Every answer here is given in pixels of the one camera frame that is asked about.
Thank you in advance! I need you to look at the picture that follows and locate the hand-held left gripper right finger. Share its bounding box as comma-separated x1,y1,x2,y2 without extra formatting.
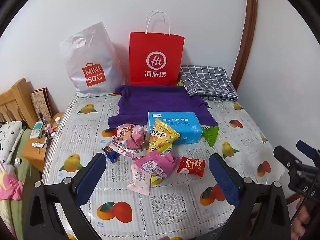
209,153,292,240

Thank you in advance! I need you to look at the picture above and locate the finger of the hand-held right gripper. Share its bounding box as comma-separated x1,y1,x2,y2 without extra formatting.
273,145,304,178
296,140,320,161

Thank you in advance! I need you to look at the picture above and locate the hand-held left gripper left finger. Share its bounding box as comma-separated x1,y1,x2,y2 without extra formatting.
24,152,107,240

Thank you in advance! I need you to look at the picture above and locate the blue snack packet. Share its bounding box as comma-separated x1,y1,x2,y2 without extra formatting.
102,146,120,163

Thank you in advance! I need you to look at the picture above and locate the red snack packet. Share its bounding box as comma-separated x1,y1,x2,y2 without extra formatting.
176,156,206,177

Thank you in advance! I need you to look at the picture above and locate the green triangular snack packet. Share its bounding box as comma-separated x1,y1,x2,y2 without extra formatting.
201,126,220,147

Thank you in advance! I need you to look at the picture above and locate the colourful cartoon snack packet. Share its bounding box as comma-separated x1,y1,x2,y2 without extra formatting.
107,140,148,158

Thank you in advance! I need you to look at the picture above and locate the light pink snack packet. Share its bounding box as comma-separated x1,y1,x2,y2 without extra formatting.
126,167,152,196

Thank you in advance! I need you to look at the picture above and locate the clear bag of pink sweets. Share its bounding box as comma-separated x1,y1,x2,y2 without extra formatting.
127,124,151,151

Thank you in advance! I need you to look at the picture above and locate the magenta round-label snack packet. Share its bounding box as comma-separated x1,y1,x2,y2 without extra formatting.
134,151,181,180

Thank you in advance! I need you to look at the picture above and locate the yellow snack packet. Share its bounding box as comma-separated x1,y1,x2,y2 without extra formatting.
148,119,181,153

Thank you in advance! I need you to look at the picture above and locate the person's right hand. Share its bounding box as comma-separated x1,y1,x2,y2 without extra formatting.
291,205,317,240

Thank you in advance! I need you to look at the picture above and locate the fruit-print tablecloth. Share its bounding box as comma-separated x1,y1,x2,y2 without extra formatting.
41,92,285,240

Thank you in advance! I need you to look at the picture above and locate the wooden bedside table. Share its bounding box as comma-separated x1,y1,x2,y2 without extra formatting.
22,112,66,173

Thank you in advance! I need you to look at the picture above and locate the blue tissue pack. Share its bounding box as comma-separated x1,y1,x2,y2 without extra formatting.
147,111,203,145

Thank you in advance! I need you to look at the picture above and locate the green blanket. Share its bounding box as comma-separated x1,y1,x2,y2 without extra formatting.
0,129,43,240

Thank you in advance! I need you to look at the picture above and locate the pink cloth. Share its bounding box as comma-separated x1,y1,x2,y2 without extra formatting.
0,172,24,201

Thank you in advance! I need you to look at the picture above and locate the white floral pillow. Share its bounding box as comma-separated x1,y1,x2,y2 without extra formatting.
0,121,25,165

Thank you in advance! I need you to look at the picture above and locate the brown patterned notebook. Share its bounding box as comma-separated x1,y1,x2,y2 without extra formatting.
30,87,53,121

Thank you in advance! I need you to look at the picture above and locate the grey checked folded cloth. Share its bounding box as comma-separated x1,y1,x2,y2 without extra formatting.
179,65,238,102

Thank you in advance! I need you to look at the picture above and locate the purple towel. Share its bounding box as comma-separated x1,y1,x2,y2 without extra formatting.
108,84,218,128

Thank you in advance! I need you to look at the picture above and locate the wooden headboard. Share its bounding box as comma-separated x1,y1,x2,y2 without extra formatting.
0,77,38,130

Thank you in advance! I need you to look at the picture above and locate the white plastic shopping bag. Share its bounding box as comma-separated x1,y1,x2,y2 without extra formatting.
59,22,126,98

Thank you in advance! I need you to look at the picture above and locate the red paper bag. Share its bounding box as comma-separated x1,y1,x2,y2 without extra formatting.
129,10,185,86

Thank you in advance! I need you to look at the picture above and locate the brown wooden door frame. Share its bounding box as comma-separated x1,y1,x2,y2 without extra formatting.
230,0,258,90

